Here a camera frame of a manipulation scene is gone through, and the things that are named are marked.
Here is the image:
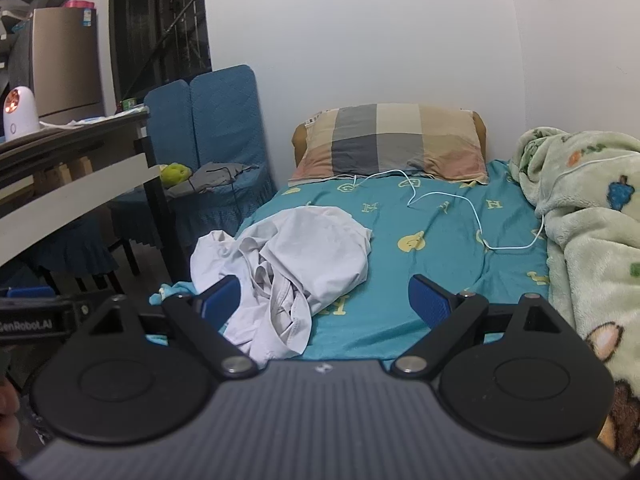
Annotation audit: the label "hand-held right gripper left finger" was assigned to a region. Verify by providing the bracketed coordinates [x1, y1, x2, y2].
[70, 275, 259, 378]

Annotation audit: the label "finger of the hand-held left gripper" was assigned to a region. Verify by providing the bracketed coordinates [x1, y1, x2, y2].
[7, 287, 57, 300]

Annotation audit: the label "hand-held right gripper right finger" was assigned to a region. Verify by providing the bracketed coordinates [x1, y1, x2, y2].
[390, 275, 583, 379]

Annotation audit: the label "white shirt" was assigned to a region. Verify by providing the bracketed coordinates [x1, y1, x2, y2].
[190, 205, 374, 362]

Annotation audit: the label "person's left hand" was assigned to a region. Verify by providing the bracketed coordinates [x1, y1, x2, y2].
[0, 384, 22, 466]

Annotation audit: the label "blue covered chair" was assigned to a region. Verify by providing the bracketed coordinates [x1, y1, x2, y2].
[144, 79, 194, 171]
[22, 207, 143, 293]
[110, 64, 279, 252]

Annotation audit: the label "dining table with black legs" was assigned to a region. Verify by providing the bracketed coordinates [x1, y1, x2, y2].
[0, 110, 188, 292]

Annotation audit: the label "teal printed bed sheet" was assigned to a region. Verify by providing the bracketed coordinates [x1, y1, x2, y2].
[147, 159, 552, 362]

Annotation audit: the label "grey cloth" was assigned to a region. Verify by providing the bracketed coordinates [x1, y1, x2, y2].
[165, 161, 261, 199]

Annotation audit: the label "yellow-green plush toy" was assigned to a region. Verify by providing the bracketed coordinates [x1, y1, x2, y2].
[160, 162, 194, 186]

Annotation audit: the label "plaid pillow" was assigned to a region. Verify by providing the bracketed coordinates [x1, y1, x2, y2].
[289, 103, 490, 186]

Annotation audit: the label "green fleece printed blanket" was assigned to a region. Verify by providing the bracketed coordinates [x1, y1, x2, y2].
[510, 127, 640, 462]

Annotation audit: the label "brown pillow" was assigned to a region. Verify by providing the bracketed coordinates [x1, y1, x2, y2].
[292, 110, 489, 168]

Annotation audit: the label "papers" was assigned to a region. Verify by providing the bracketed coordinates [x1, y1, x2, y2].
[39, 115, 121, 130]

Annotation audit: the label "gold refrigerator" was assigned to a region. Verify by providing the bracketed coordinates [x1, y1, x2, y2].
[10, 7, 106, 126]

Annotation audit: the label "dark window with grille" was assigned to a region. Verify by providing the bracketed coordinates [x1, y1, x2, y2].
[109, 0, 214, 106]

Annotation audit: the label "white cable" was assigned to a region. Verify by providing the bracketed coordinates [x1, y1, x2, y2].
[305, 169, 549, 252]

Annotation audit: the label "black cable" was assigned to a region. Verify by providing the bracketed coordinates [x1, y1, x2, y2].
[177, 165, 242, 212]

